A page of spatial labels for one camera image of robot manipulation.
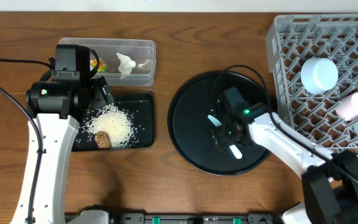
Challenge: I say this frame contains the grey dishwasher rack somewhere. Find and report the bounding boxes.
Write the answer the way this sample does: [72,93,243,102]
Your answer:
[265,14,358,155]

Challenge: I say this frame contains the white napkin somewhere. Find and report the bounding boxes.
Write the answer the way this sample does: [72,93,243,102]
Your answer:
[116,53,136,76]

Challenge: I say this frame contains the yellow snack wrapper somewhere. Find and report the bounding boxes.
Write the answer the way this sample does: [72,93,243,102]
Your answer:
[90,58,108,73]

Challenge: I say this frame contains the rice grains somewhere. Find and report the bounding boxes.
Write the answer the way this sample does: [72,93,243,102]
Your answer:
[75,103,143,151]

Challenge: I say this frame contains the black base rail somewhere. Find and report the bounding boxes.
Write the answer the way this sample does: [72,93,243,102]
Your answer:
[63,212,282,224]

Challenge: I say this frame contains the clear plastic bin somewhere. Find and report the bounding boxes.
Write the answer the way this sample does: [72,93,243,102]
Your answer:
[59,37,156,86]

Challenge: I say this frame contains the brown food scrap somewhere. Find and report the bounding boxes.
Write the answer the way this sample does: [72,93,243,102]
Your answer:
[94,131,111,149]

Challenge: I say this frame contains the black rectangular tray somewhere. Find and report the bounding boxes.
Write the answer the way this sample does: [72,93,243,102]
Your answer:
[73,93,154,152]

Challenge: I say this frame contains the pink cup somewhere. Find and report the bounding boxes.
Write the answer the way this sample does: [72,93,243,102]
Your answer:
[335,92,358,121]

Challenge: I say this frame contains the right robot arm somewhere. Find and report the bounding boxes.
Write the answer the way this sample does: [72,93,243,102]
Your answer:
[208,103,358,223]

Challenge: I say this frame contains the white plastic spoon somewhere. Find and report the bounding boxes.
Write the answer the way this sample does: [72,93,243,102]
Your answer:
[207,114,242,159]

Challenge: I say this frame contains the round black serving tray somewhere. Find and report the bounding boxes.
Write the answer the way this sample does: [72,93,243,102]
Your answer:
[167,70,270,175]

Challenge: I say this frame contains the light blue bowl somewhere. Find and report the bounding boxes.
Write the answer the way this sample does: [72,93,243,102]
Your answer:
[301,58,339,95]

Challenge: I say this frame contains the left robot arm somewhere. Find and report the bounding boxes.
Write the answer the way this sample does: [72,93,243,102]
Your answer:
[12,77,114,224]

